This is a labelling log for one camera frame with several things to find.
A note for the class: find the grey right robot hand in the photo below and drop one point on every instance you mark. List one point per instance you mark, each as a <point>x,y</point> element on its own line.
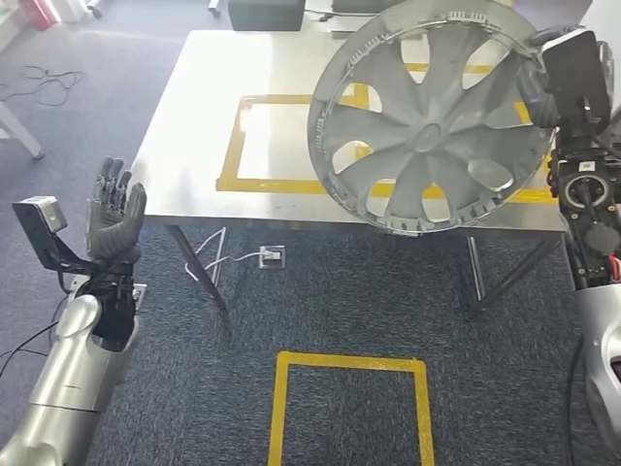
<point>536,99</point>

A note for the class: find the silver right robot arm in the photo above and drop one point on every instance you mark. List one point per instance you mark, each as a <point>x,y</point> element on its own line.
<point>597,257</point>

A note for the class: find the steel workbench table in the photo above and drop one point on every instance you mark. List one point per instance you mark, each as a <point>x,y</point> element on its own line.
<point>194,128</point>

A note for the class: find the yellow tape outline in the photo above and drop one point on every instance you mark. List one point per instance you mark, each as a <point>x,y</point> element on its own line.
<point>272,186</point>

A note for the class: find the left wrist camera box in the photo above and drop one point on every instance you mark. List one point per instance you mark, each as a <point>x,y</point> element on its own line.
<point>34,222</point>

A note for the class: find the metal floor socket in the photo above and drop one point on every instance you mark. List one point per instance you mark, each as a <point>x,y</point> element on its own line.
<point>139,296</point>
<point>272,257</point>

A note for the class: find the white table leg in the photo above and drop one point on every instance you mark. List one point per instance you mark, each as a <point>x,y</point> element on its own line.
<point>19,135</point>

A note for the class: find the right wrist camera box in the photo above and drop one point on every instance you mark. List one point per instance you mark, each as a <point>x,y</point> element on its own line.
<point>577,77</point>

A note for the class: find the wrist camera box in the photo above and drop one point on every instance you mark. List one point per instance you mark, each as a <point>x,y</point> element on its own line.
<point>34,222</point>
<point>577,77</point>

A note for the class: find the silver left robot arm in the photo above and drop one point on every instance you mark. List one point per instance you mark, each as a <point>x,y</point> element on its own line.
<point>72,379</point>

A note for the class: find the red object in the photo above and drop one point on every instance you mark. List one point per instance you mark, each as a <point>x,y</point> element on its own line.
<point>36,13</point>

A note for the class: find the grey plastic wheel cover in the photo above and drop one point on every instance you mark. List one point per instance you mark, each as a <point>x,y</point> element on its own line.
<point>427,135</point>

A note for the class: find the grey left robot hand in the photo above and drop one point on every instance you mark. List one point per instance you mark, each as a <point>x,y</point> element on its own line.
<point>114,238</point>

